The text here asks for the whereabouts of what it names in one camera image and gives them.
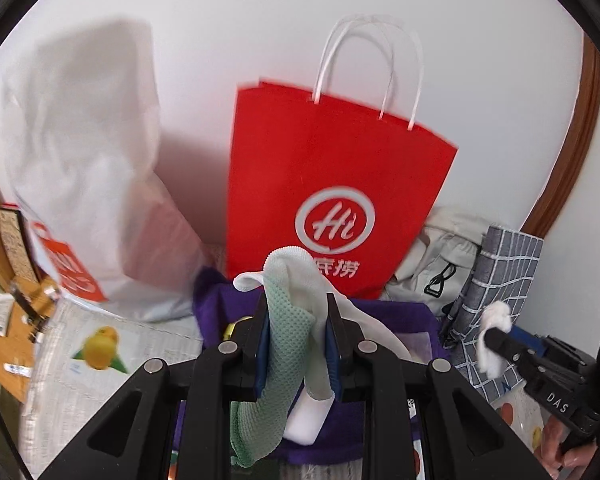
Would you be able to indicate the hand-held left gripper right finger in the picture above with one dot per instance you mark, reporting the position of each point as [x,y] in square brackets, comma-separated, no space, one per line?
[333,355]

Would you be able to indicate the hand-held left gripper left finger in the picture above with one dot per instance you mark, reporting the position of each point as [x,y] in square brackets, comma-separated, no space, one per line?
[263,355]

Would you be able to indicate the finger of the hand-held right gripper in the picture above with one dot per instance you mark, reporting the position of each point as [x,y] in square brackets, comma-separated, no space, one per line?
[505,347]

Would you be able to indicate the green mesh cloth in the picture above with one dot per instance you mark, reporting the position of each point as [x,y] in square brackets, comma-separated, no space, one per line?
[275,370]

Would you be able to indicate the white cotton wad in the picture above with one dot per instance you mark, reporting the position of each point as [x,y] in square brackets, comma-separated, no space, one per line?
[495,317]

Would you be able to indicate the purple cloth bag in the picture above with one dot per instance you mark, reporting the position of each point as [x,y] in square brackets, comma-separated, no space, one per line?
[215,310]

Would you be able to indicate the white cloth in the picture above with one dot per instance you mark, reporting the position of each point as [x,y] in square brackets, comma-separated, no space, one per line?
[305,280]

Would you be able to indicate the person's right hand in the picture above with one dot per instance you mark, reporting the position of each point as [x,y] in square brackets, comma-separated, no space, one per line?
[555,447]

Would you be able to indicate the yellow black packet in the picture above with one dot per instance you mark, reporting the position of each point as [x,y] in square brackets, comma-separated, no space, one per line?
[228,331]

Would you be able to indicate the grey checked cloth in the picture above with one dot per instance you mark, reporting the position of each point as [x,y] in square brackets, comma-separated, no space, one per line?
[510,260]

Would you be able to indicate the fruit print tablecloth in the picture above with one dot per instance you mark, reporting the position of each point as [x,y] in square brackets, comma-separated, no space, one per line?
[155,340]

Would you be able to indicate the beige canvas bag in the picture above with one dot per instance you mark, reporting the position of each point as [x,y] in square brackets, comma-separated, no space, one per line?
[445,255]

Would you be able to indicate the red paper bag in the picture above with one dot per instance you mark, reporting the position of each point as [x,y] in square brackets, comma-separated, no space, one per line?
[330,160]

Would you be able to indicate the brown cardboard box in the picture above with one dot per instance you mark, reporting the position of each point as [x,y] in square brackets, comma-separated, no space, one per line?
[15,340]

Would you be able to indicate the white plastic bag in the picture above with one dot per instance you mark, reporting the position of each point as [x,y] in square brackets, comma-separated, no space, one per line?
[90,160]

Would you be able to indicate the wooden door frame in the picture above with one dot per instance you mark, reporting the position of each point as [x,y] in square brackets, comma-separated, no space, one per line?
[580,135]

